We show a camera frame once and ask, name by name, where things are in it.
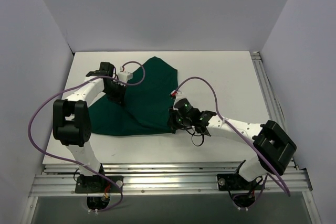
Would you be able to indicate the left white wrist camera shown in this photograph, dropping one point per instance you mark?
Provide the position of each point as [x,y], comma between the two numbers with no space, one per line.
[125,76]

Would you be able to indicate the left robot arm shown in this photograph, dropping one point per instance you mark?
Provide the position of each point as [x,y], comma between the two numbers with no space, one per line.
[71,119]

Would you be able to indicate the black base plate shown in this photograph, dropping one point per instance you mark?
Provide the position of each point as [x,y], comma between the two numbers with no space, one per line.
[234,182]
[96,184]

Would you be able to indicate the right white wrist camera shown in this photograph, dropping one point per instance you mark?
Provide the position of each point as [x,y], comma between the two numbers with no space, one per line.
[177,95]

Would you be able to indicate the aluminium rail frame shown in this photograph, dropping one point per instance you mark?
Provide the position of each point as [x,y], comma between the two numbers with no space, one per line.
[163,167]

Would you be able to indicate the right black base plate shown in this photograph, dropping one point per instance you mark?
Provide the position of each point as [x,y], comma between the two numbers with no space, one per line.
[234,182]

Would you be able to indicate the green surgical drape cloth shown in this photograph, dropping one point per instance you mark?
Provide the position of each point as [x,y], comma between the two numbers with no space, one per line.
[146,103]

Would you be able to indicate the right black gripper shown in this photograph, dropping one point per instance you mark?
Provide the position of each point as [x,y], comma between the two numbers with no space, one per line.
[173,120]

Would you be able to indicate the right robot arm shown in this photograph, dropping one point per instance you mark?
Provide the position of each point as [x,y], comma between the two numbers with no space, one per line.
[273,147]

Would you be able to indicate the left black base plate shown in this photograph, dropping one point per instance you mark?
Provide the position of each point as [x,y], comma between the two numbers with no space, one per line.
[96,184]

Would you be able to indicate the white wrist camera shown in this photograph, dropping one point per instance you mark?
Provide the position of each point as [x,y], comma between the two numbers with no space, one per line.
[177,95]
[125,76]

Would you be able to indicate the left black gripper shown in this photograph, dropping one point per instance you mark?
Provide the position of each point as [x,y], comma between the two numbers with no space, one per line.
[115,95]

